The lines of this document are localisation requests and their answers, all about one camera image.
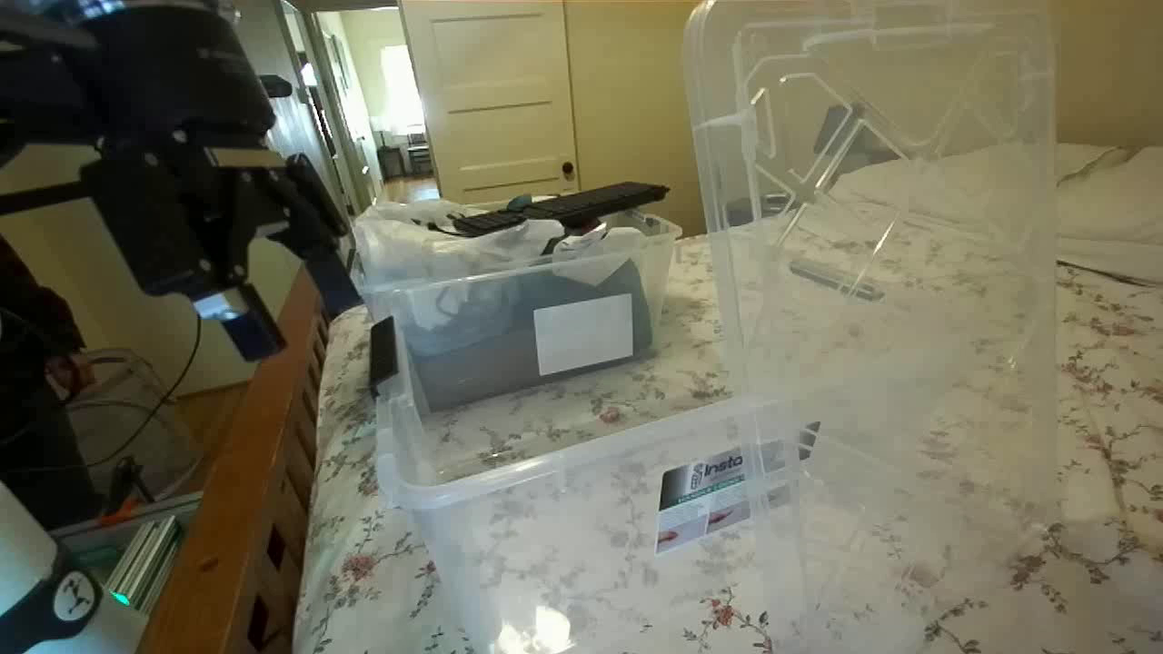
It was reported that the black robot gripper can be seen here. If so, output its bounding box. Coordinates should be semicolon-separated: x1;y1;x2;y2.
81;134;360;363

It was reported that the black computer keyboard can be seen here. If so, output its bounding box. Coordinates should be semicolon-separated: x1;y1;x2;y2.
454;182;669;238

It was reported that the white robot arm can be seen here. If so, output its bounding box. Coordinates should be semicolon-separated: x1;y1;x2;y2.
0;0;360;361

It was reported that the clear container with bags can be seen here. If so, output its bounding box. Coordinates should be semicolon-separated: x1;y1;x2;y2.
352;200;684;411

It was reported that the clear container lid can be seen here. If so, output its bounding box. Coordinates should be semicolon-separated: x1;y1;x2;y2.
686;0;1062;654

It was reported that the empty clear plastic container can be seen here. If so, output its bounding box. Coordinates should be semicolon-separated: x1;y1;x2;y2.
373;358;1057;654

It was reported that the clear plastic bag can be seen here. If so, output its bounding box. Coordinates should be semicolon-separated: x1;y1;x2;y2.
352;200;644;283

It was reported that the white panel door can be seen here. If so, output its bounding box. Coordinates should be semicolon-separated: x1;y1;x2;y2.
399;0;577;204

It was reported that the wooden bed footboard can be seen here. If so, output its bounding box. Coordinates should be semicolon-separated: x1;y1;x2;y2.
136;276;330;654

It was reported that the floral bed sheet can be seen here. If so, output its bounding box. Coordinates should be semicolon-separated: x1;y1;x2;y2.
289;145;1163;654

